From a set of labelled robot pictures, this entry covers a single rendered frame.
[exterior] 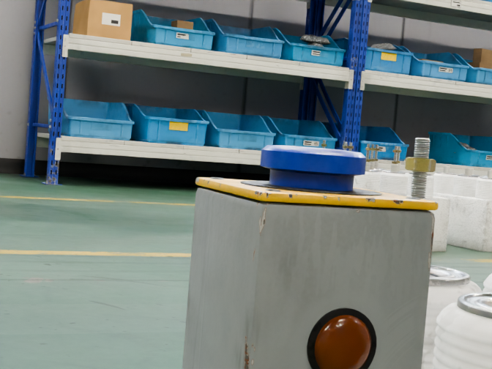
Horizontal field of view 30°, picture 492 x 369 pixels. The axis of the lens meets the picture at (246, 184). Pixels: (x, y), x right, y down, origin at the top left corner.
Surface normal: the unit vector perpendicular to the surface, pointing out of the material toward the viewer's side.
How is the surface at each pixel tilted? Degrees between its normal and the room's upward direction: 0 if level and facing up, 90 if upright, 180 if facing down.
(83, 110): 86
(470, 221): 90
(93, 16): 88
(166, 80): 90
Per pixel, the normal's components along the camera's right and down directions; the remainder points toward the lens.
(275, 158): -0.76, -0.03
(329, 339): 0.17, -0.05
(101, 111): 0.44, 0.01
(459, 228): -0.87, -0.04
